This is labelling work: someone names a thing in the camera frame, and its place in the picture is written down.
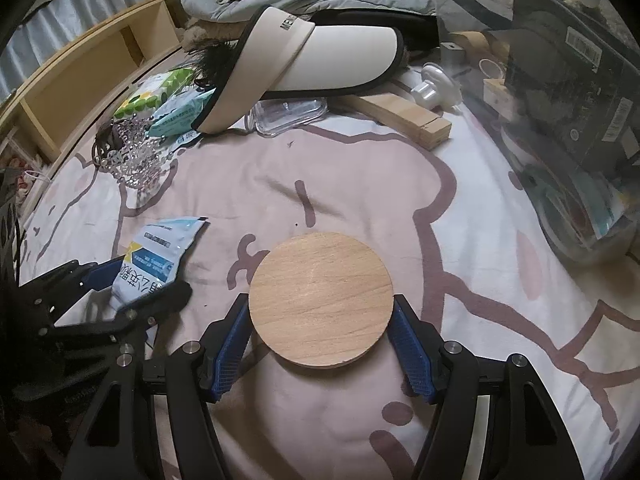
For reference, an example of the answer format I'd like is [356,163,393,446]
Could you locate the brown tape roll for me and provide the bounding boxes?
[450,30,507,62]

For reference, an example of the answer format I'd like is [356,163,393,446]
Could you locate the rhinestone chain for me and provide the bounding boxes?
[97,114,182,189]

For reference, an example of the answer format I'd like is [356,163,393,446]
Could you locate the black feather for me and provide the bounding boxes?
[181,41,242,89]

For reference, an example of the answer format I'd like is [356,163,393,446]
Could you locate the clear plastic nail box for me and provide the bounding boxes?
[245,97,329,136]

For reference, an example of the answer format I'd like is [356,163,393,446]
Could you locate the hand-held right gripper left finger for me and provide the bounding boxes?
[62,292,251,480]

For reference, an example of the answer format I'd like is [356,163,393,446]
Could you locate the teal tissue packet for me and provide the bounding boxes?
[148,87,219,139]

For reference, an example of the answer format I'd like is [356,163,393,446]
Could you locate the wooden bedside shelf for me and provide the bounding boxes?
[0,0,209,177]

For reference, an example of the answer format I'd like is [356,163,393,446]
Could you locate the blue white foil packet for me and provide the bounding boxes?
[111,216,210,347]

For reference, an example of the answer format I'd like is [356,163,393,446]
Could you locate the round wooden coaster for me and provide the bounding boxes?
[249,231,396,370]

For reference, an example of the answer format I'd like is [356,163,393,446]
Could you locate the beige fleece blanket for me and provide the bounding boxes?
[181,24,237,44]

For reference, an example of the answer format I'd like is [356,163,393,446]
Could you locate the white sun visor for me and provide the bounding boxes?
[192,6,405,135]

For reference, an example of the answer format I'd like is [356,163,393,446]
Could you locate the clear bag with boxes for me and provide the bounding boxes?
[434,0,640,267]

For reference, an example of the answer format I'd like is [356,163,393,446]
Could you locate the green wet wipes pack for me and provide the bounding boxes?
[112,66,197,122]

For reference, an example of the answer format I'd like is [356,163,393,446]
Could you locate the wooden block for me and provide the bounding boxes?
[344,91,452,151]

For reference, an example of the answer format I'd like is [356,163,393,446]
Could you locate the bear printed blanket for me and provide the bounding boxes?
[20,80,640,480]

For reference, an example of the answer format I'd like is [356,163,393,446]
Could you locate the grey curtain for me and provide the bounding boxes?
[0,0,152,82]

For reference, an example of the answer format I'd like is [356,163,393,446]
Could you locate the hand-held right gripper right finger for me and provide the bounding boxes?
[390,294,586,480]

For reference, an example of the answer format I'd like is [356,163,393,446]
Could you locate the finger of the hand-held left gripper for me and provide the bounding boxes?
[47,280,193,348]
[20,258,126,326]

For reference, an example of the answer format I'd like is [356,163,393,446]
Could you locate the white round plastic piece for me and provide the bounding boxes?
[411,62,464,111]

